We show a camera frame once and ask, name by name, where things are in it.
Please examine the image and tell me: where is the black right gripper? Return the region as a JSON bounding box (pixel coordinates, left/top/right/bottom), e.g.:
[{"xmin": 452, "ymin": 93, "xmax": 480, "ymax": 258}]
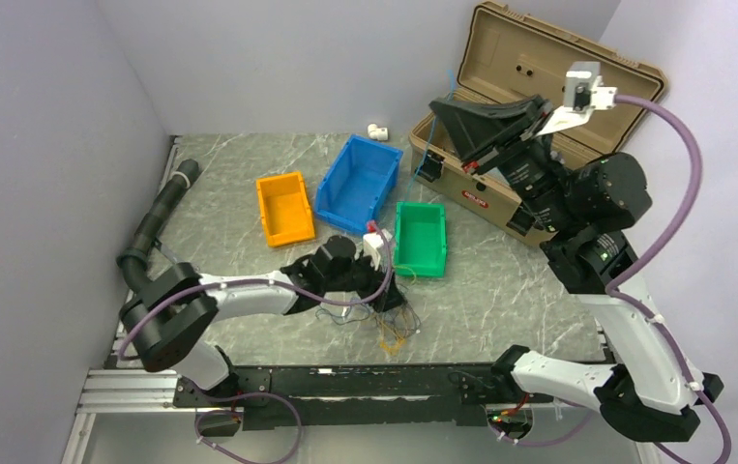
[{"xmin": 431, "ymin": 93, "xmax": 578, "ymax": 232}]

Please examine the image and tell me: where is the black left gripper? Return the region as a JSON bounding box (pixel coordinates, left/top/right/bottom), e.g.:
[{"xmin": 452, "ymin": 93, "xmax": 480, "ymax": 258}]
[{"xmin": 323, "ymin": 247, "xmax": 407, "ymax": 312}]

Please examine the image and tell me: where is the purple wire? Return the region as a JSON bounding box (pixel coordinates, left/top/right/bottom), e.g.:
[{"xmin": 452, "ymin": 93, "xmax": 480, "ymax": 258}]
[{"xmin": 314, "ymin": 301, "xmax": 423, "ymax": 340}]

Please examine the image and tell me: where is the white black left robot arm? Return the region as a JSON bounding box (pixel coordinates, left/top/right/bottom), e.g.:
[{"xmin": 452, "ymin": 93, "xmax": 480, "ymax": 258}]
[{"xmin": 118, "ymin": 233, "xmax": 405, "ymax": 406}]

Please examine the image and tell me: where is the white pipe elbow fitting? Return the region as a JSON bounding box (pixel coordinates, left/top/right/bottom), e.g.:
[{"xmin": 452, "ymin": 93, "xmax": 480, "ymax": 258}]
[{"xmin": 367, "ymin": 124, "xmax": 389, "ymax": 142}]

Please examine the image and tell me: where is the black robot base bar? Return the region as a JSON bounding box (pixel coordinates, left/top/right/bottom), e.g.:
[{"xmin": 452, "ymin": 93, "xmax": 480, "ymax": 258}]
[{"xmin": 173, "ymin": 346, "xmax": 550, "ymax": 431}]

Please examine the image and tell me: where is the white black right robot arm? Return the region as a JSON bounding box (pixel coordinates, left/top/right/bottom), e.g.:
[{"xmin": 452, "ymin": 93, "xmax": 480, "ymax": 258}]
[{"xmin": 429, "ymin": 95, "xmax": 723, "ymax": 443}]

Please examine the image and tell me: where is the green plastic bin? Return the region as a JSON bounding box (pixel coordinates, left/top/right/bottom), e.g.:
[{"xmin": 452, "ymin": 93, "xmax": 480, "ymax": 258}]
[{"xmin": 394, "ymin": 202, "xmax": 448, "ymax": 278}]

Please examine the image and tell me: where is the blue plastic bin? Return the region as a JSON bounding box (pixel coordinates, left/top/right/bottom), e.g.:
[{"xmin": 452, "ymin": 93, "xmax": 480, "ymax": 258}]
[{"xmin": 312, "ymin": 134, "xmax": 403, "ymax": 235}]

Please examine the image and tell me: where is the tan tool box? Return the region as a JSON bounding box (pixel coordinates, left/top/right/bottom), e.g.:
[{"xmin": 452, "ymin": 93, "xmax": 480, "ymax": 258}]
[{"xmin": 409, "ymin": 1, "xmax": 667, "ymax": 247}]

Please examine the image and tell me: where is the orange plastic bin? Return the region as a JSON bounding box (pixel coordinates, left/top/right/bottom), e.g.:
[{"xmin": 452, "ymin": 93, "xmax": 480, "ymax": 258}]
[{"xmin": 255, "ymin": 171, "xmax": 316, "ymax": 247}]

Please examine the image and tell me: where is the silver wrench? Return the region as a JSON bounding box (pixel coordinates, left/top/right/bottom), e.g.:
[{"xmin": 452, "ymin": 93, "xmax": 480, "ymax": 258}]
[{"xmin": 153, "ymin": 239, "xmax": 180, "ymax": 264}]

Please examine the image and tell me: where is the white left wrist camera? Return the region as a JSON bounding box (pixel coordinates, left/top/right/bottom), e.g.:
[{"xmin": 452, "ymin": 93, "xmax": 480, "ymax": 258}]
[{"xmin": 363, "ymin": 221, "xmax": 396, "ymax": 270}]

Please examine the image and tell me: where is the black corrugated hose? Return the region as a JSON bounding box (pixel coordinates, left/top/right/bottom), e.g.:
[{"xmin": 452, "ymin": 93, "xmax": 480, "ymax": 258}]
[{"xmin": 115, "ymin": 159, "xmax": 201, "ymax": 293}]

